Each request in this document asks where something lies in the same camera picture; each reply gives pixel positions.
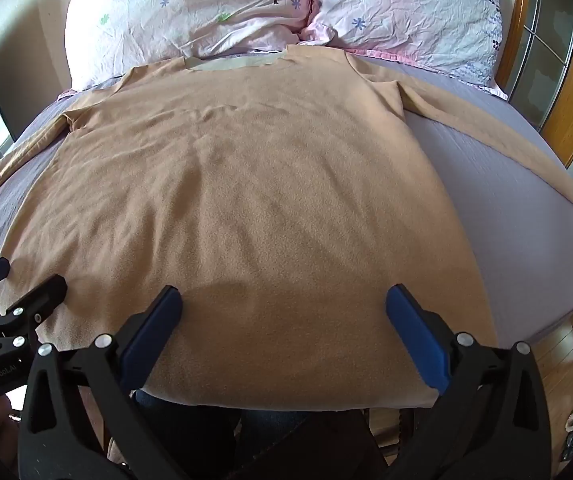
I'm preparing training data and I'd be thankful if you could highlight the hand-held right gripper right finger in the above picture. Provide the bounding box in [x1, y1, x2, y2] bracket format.
[385, 284, 553, 480]

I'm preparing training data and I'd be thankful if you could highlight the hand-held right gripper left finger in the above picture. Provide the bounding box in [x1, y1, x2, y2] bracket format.
[18, 285, 184, 480]

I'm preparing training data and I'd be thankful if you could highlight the tan long-sleeve shirt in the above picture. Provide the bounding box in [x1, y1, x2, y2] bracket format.
[0, 45, 573, 411]

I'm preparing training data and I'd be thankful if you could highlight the wooden headboard with glass panels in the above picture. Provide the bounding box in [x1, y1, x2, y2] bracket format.
[495, 0, 573, 169]

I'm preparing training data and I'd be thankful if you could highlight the pink floral pillow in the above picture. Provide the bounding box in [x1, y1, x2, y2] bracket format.
[299, 0, 509, 100]

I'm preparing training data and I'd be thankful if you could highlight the floral pillow with tree print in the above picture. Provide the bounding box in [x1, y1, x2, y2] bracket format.
[61, 0, 316, 92]

